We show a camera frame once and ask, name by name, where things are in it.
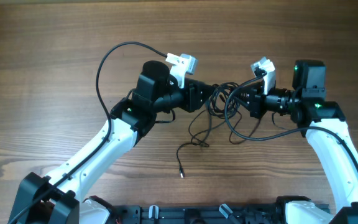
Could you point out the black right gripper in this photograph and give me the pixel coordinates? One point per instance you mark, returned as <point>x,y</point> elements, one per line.
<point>255,102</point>

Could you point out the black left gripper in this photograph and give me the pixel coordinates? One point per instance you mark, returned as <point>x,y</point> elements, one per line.
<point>191,89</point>

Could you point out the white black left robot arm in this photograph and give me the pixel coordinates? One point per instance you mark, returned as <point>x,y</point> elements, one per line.
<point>60,196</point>

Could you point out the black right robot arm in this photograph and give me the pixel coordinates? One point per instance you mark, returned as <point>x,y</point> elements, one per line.
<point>321,122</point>

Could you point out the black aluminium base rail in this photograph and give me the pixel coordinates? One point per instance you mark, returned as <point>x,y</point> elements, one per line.
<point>252,213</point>

